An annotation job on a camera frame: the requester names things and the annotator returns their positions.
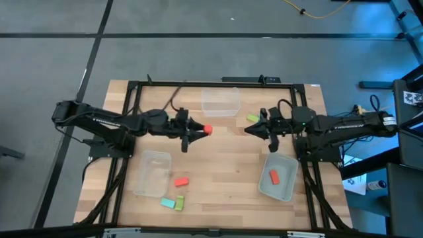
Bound fiducial tag sheet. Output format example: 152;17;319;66
403;91;423;106

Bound black gantry frame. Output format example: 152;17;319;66
0;223;423;238

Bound grey floor object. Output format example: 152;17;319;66
0;144;26;160

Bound aluminium crossbar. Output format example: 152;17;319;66
102;226;327;238

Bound black floor bar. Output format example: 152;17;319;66
358;80;396;90

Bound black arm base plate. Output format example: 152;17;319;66
88;138;137;159
295;136;343;163

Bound black table frame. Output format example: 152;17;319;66
124;80;320;231

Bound yellow floor cable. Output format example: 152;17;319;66
283;0;352;20

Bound teal rectangular block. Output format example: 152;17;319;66
160;197;176;210

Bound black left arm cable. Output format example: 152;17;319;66
169;80;188;112

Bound black cabinet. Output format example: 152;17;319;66
385;161;423;238

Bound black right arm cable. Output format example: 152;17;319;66
276;98;295;117

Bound black cart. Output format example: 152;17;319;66
392;63;423;171

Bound black diagonal beam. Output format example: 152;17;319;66
340;147;401;181

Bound white paper sheet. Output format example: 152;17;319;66
342;154;368;196

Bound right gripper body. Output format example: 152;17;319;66
262;108;293;154

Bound black cable bundle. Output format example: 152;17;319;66
302;161;352;231
77;157;130;225

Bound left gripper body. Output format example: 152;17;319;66
169;110;193;154

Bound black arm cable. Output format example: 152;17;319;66
169;80;188;112
276;98;295;117

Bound metal rack rail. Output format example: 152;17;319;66
388;0;423;65

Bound clear plastic bin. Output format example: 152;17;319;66
132;149;173;199
200;87;241;118

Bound translucent grey plastic bin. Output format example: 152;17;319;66
257;151;299;203

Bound black cable loop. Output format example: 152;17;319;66
369;94;381;113

